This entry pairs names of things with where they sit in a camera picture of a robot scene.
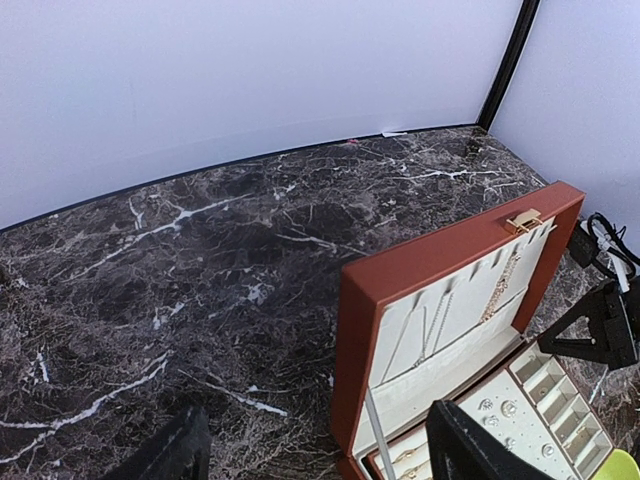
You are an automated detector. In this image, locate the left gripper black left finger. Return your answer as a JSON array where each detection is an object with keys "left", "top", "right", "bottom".
[{"left": 102, "top": 406, "right": 212, "bottom": 479}]

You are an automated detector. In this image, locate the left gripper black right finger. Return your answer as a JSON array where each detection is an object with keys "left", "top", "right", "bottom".
[{"left": 427, "top": 400, "right": 545, "bottom": 480}]

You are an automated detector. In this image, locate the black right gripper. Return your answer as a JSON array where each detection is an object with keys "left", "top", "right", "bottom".
[{"left": 538, "top": 279, "right": 639, "bottom": 370}]

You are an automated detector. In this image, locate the brown ring earring tray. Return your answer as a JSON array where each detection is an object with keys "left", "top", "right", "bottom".
[{"left": 351, "top": 328, "right": 614, "bottom": 479}]

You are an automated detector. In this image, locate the thin silver chain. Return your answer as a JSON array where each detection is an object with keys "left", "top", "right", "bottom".
[{"left": 414, "top": 289, "right": 456, "bottom": 366}]

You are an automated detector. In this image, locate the brown wooden jewelry box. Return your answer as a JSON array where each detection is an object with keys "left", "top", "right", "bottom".
[{"left": 331, "top": 182, "right": 584, "bottom": 479}]

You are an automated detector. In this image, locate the green bowl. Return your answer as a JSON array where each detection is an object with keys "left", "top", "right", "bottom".
[{"left": 592, "top": 449, "right": 640, "bottom": 480}]

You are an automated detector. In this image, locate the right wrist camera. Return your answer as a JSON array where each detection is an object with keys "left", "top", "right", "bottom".
[{"left": 568, "top": 212, "right": 639, "bottom": 294}]

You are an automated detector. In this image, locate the thin silver pendant necklace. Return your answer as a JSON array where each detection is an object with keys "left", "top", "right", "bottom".
[{"left": 384, "top": 294, "right": 431, "bottom": 384}]

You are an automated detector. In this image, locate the gold silver hanging chain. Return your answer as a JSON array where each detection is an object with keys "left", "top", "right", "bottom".
[{"left": 478, "top": 252, "right": 524, "bottom": 326}]

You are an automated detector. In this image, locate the black right frame post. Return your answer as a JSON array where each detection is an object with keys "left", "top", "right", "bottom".
[{"left": 476, "top": 0, "right": 541, "bottom": 131}]

